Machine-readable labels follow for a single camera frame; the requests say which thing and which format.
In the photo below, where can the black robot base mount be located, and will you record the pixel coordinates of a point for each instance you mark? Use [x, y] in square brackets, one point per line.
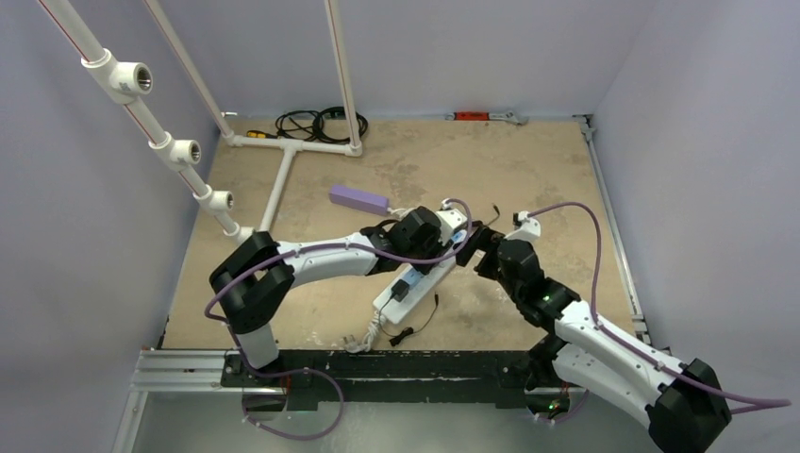
[300, 380]

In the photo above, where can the red adjustable wrench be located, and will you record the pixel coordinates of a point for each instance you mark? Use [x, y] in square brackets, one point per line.
[507, 117]

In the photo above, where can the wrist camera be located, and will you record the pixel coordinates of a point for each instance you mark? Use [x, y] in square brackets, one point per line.
[454, 222]
[526, 227]

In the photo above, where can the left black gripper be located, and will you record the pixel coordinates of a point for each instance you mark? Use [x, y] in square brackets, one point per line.
[437, 249]

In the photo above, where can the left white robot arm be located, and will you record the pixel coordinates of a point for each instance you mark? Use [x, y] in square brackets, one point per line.
[252, 282]

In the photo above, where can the black plug adapter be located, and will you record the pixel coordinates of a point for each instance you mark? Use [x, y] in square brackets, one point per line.
[399, 290]

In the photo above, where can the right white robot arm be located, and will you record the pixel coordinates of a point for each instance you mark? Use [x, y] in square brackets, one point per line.
[676, 401]

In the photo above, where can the white plug with cord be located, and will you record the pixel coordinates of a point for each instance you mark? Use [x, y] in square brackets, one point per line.
[399, 213]

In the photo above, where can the white power strip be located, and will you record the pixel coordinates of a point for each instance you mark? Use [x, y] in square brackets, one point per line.
[390, 311]

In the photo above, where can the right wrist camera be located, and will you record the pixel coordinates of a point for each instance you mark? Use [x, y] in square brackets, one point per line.
[526, 227]

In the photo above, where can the purple rectangular box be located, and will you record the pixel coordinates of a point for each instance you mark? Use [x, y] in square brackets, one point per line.
[359, 200]

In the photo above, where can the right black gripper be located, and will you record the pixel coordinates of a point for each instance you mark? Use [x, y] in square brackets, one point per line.
[491, 240]

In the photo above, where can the aluminium rail frame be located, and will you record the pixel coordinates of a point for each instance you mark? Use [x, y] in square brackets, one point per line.
[497, 168]

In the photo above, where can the yellow handled screwdriver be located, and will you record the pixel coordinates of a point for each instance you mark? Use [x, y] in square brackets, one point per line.
[253, 133]

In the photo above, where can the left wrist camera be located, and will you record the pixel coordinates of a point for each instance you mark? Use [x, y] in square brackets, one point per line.
[454, 222]

